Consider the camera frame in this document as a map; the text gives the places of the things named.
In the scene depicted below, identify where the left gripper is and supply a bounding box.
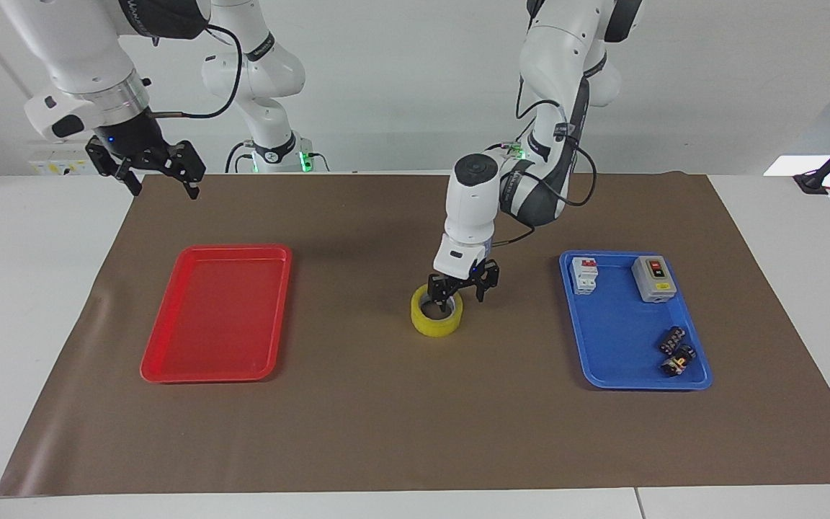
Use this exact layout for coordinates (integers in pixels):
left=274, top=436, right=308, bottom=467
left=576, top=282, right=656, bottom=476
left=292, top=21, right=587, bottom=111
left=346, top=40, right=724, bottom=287
left=426, top=255, right=501, bottom=316

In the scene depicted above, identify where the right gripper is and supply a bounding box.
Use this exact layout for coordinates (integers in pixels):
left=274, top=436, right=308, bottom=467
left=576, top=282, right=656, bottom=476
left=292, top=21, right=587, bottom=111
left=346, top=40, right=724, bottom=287
left=84, top=108, right=208, bottom=202

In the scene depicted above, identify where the yellow tape roll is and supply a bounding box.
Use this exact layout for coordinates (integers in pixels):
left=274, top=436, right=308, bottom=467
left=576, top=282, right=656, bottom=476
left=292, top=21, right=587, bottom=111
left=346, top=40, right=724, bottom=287
left=409, top=283, right=465, bottom=339

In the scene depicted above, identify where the white circuit breaker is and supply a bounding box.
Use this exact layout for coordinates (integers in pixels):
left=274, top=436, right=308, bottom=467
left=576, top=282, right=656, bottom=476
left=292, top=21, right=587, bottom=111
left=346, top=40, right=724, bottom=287
left=571, top=255, right=600, bottom=297

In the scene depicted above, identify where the red plastic tray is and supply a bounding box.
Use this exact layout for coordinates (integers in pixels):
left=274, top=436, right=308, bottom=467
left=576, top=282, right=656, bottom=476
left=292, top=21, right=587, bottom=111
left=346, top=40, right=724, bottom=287
left=139, top=243, right=294, bottom=385

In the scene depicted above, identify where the blue plastic tray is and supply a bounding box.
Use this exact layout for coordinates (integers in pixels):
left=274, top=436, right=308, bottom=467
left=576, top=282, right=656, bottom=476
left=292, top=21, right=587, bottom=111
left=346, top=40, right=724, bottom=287
left=558, top=249, right=715, bottom=392

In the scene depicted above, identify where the black cable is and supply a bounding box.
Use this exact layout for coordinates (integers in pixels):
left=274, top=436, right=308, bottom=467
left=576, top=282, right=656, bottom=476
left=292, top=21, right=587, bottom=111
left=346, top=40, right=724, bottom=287
left=490, top=68, right=598, bottom=249
left=147, top=23, right=244, bottom=120

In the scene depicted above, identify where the grey switch box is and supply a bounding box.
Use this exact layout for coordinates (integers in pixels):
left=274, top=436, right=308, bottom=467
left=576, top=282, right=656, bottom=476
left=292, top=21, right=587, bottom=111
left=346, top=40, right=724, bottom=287
left=630, top=254, right=679, bottom=304

